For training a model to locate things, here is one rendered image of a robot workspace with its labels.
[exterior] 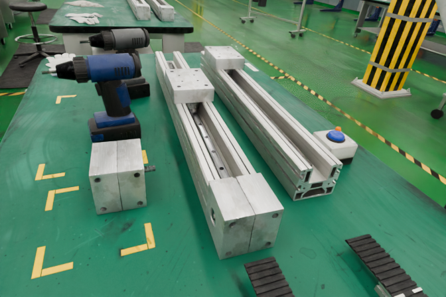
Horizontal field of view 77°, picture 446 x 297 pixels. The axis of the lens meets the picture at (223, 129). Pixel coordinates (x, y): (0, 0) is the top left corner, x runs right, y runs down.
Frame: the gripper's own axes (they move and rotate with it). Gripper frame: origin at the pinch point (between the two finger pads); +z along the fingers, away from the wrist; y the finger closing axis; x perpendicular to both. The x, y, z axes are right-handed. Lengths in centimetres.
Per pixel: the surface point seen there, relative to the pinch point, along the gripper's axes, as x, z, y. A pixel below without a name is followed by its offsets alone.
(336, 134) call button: 5, 18, 69
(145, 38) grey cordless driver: -43, 8, 31
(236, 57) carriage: -12.2, 15.1, 24.6
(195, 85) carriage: -29, 14, 52
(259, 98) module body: -9, 20, 47
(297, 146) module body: -5, 20, 71
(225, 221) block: -27, 15, 95
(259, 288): -23, 21, 103
